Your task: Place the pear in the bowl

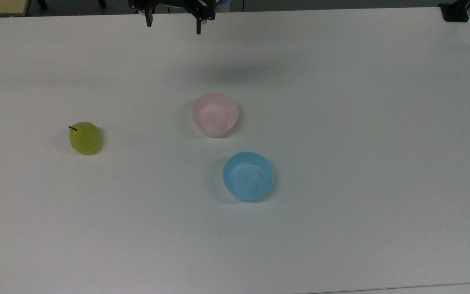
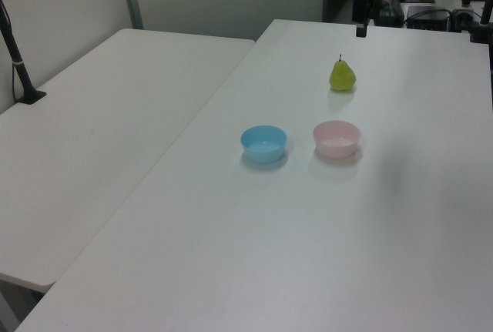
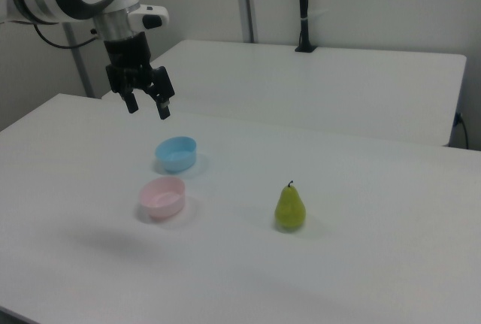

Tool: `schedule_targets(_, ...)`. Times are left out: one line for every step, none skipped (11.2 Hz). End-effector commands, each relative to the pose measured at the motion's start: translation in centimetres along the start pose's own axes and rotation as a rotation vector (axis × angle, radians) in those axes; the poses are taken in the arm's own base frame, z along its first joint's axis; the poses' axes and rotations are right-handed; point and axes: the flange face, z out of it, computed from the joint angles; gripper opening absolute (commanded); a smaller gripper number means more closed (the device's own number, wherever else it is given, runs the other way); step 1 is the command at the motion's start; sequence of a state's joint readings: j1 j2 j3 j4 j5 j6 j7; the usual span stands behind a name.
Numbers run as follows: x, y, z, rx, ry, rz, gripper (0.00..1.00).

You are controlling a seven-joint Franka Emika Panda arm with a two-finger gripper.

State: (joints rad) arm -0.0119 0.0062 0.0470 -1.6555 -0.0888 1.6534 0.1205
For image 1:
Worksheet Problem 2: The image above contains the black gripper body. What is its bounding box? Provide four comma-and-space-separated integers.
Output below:
128, 0, 217, 20

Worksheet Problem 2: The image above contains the pink bowl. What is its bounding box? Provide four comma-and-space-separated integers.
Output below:
191, 92, 239, 138

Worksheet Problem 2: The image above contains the blue bowl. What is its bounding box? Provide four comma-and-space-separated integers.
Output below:
222, 151, 275, 202

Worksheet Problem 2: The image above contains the green apple with stem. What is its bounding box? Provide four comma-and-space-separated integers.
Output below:
69, 121, 102, 156

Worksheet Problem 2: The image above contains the wooden furniture piece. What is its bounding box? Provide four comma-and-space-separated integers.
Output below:
0, 0, 31, 17

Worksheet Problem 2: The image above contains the black table clamp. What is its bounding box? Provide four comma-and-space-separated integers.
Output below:
439, 0, 470, 22

